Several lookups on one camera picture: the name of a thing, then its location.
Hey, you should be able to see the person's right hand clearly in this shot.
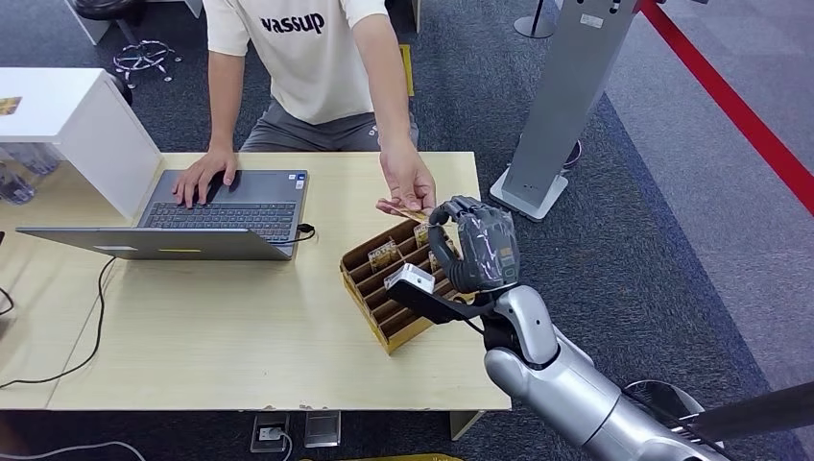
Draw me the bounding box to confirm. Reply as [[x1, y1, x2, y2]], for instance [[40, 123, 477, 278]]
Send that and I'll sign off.
[[171, 147, 240, 210]]

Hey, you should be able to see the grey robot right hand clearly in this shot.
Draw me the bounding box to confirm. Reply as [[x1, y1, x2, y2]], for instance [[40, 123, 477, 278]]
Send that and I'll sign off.
[[427, 195, 521, 295]]

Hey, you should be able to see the person's left hand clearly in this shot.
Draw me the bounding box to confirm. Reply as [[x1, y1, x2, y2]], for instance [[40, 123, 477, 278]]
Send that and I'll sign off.
[[374, 142, 439, 221]]

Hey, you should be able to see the wooden tiered card rack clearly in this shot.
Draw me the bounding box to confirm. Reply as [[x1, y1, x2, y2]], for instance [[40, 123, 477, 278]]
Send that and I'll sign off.
[[338, 216, 475, 355]]

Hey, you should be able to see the person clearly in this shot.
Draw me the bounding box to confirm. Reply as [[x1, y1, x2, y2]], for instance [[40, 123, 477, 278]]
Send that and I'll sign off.
[[171, 0, 439, 221]]

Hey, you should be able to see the grey laptop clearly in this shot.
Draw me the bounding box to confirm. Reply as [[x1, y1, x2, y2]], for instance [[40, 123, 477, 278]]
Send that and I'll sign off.
[[15, 168, 311, 262]]

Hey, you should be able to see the white box shelf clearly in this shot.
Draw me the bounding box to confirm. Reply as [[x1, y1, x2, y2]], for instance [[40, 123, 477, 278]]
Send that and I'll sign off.
[[0, 66, 163, 223]]

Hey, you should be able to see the black chair with chrome base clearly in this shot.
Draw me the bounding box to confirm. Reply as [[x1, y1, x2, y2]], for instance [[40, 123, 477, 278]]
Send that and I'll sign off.
[[73, 0, 183, 90]]

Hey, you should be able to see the clear water bottle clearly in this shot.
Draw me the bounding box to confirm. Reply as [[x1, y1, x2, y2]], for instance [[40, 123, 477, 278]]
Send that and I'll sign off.
[[0, 161, 36, 206], [11, 142, 62, 178]]

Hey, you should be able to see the grey kiosk stand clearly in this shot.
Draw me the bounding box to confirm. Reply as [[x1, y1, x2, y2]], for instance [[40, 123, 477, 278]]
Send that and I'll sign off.
[[488, 0, 643, 223]]

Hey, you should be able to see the wooden desk leg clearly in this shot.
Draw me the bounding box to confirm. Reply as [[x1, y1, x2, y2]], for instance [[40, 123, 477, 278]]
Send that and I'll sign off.
[[449, 410, 488, 442]]

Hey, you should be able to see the round base pole stand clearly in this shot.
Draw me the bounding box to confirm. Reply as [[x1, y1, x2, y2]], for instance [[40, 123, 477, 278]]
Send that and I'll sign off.
[[514, 0, 560, 39]]

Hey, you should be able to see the round chrome-rimmed base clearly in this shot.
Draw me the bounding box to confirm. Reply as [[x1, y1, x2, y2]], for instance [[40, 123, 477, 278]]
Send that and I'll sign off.
[[623, 379, 708, 426]]

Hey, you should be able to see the metal floor plate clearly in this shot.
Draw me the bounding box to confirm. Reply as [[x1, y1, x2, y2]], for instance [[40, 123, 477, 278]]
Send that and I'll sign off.
[[303, 411, 343, 449]]

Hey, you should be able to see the floor power socket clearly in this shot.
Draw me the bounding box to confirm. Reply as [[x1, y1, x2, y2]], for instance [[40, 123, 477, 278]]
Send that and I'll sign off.
[[250, 413, 291, 454]]

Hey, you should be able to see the black bar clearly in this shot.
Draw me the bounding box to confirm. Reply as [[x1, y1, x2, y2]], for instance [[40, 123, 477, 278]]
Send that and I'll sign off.
[[680, 380, 814, 444]]

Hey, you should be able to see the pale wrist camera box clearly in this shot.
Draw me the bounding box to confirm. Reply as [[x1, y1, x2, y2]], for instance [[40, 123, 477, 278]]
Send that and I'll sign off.
[[382, 262, 437, 296]]

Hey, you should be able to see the black camera bracket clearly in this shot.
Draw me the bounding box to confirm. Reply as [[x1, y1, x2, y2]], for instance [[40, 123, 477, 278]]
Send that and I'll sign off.
[[386, 279, 504, 326]]

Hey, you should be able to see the black laptop plug cable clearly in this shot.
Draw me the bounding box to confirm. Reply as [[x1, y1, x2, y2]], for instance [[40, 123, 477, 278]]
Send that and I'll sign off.
[[270, 222, 318, 247]]

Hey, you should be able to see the long black cable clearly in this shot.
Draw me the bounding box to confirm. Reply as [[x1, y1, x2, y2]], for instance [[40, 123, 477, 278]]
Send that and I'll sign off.
[[0, 255, 118, 391]]

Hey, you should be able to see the white cable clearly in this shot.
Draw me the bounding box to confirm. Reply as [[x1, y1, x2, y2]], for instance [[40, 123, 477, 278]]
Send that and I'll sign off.
[[0, 432, 295, 461]]

